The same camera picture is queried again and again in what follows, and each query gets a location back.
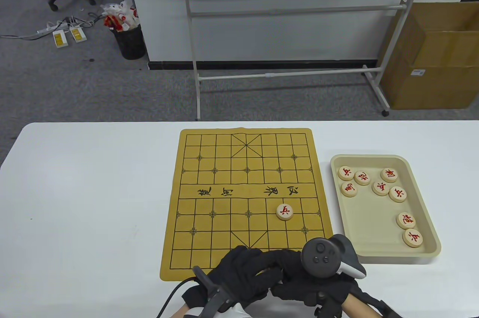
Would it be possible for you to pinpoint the person's right hand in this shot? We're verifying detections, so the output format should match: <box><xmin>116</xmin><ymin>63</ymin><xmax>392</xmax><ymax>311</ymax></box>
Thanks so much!
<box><xmin>263</xmin><ymin>249</ymin><xmax>363</xmax><ymax>318</ymax></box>

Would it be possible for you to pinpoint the person's left hand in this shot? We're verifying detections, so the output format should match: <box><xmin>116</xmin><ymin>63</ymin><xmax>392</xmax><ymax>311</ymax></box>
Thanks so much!
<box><xmin>182</xmin><ymin>246</ymin><xmax>284</xmax><ymax>311</ymax></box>

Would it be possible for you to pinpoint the round wooden chess piece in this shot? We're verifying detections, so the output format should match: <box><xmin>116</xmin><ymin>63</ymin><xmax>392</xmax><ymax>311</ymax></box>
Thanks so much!
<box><xmin>276</xmin><ymin>203</ymin><xmax>295</xmax><ymax>222</ymax></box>

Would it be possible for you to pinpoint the group of Chinese chess pieces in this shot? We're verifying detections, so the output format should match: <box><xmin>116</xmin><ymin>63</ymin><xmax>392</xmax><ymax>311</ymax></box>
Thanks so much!
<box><xmin>338</xmin><ymin>165</ymin><xmax>423</xmax><ymax>248</ymax></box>

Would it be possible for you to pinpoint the yellow chess board mat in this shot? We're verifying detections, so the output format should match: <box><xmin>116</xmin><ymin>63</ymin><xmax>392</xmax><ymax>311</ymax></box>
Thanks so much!
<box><xmin>160</xmin><ymin>128</ymin><xmax>342</xmax><ymax>281</ymax></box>

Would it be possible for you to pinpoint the black white handheld controller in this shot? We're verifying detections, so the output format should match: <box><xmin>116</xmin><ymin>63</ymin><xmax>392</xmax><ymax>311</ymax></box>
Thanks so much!
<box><xmin>300</xmin><ymin>234</ymin><xmax>366</xmax><ymax>279</ymax></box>
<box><xmin>186</xmin><ymin>266</ymin><xmax>250</xmax><ymax>318</ymax></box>

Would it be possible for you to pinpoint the black flat glove band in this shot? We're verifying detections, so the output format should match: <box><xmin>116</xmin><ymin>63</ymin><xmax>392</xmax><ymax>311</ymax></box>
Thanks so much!
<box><xmin>354</xmin><ymin>284</ymin><xmax>403</xmax><ymax>318</ymax></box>

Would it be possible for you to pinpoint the beige plastic tray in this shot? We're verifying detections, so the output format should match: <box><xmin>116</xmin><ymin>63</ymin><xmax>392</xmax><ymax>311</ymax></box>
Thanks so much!
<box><xmin>330</xmin><ymin>154</ymin><xmax>442</xmax><ymax>257</ymax></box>

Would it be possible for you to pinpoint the brown cardboard box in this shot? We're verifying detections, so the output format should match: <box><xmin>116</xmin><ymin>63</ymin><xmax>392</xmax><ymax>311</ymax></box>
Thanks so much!
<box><xmin>377</xmin><ymin>0</ymin><xmax>479</xmax><ymax>110</ymax></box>

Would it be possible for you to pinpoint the black trash bin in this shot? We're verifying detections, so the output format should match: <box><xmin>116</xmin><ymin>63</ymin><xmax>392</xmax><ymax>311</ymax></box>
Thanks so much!
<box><xmin>110</xmin><ymin>23</ymin><xmax>147</xmax><ymax>60</ymax></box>

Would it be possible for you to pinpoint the white red plastic trash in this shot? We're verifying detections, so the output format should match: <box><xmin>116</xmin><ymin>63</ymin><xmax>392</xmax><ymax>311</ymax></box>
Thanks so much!
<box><xmin>100</xmin><ymin>1</ymin><xmax>140</xmax><ymax>32</ymax></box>

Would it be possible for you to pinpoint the yellow white power strip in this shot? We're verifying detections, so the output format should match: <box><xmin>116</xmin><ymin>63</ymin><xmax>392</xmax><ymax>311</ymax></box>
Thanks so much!
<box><xmin>52</xmin><ymin>29</ymin><xmax>70</xmax><ymax>49</ymax></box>
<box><xmin>69</xmin><ymin>25</ymin><xmax>88</xmax><ymax>43</ymax></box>

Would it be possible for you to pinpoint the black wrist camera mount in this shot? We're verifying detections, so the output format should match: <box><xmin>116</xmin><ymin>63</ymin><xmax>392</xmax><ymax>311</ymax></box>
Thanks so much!
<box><xmin>314</xmin><ymin>292</ymin><xmax>345</xmax><ymax>318</ymax></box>

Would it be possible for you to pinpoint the black cable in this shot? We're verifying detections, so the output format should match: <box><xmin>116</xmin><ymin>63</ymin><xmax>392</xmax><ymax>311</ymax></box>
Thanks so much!
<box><xmin>156</xmin><ymin>277</ymin><xmax>197</xmax><ymax>318</ymax></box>

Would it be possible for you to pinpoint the grey floor cable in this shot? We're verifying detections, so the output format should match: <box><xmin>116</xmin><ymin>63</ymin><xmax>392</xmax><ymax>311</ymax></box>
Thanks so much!
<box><xmin>0</xmin><ymin>32</ymin><xmax>53</xmax><ymax>40</ymax></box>

